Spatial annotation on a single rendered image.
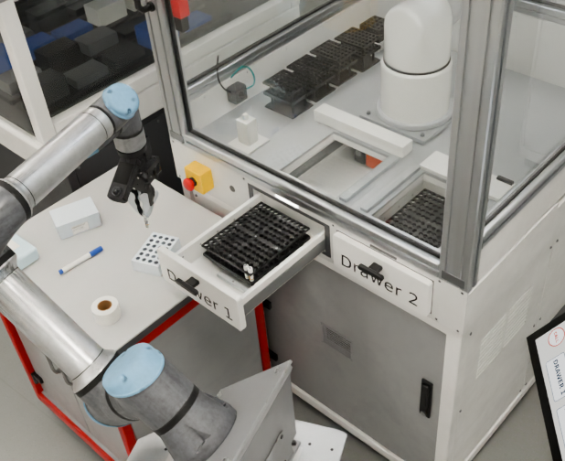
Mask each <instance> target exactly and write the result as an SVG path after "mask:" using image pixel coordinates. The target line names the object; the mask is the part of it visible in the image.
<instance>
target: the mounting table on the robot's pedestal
mask: <svg viewBox="0 0 565 461"><path fill-rule="evenodd" d="M295 427H296V435H295V437H294V439H295V440H298V441H300V442H301V444H300V447H302V448H303V449H302V452H301V454H300V457H299V459H298V461H340V459H341V456H342V454H343V450H344V447H345V444H346V433H345V432H344V431H340V430H336V429H333V428H328V427H324V426H321V425H317V424H313V423H307V422H303V421H299V420H295ZM168 455H169V452H168V450H167V449H166V447H165V444H164V443H163V441H162V439H161V438H160V437H159V436H158V435H157V434H156V433H151V434H149V435H147V436H144V437H142V438H140V439H138V440H137V442H136V444H135V446H134V448H133V450H132V452H131V454H130V455H129V457H128V459H127V460H126V461H166V459H167V457H168Z"/></svg>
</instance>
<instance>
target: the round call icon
mask: <svg viewBox="0 0 565 461"><path fill-rule="evenodd" d="M546 337H547V341H548V344H549V351H551V350H553V349H554V348H555V347H557V346H558V345H560V344H562V343H563V342H565V329H564V326H563V323H562V324H561V325H559V326H557V327H555V328H554V329H552V330H551V331H550V332H549V333H547V334H546Z"/></svg>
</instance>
